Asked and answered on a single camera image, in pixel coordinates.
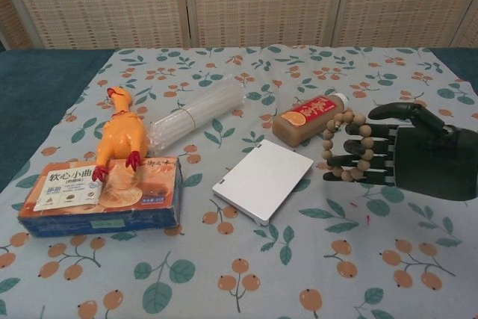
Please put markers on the woven folding screen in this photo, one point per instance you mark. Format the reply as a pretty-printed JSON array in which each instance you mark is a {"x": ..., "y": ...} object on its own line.
[{"x": 239, "y": 1}]

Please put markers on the brown juice bottle red label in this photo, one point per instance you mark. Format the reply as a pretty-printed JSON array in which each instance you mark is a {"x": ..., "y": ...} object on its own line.
[{"x": 302, "y": 121}]

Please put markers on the orange and blue cookie box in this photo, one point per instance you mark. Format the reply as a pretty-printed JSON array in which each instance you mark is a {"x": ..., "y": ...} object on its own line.
[{"x": 101, "y": 199}]

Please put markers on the bundle of clear plastic tubes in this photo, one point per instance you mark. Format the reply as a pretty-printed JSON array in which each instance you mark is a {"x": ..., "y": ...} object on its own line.
[{"x": 194, "y": 113}]

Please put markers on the floral patterned tablecloth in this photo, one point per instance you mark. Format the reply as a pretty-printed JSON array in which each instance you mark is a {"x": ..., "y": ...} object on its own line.
[{"x": 261, "y": 259}]

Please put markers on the yellow rubber chicken toy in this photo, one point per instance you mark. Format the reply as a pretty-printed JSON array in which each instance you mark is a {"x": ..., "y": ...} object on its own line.
[{"x": 121, "y": 134}]

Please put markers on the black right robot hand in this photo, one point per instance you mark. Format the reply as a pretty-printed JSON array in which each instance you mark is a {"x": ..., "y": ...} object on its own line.
[{"x": 429, "y": 158}]

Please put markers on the white flat rectangular case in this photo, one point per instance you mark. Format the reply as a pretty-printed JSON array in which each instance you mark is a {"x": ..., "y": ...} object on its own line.
[{"x": 263, "y": 182}]

